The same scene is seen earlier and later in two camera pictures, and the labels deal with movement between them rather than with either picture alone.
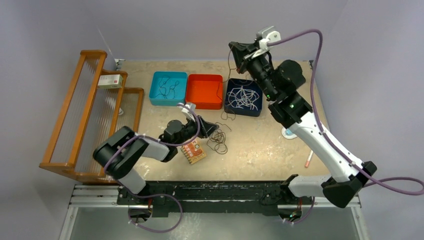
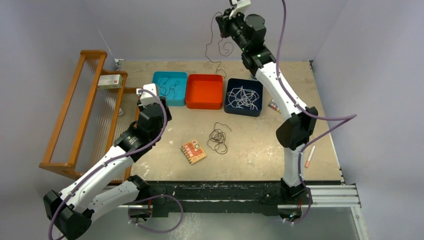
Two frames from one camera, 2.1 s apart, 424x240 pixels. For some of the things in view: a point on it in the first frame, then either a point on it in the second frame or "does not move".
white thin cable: [240, 97] does not move
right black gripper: [239, 51] -> [224, 22]
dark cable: [217, 140] does not move
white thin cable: [239, 97] does not move
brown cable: [221, 86] -> [225, 49]
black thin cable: [171, 88] does not move
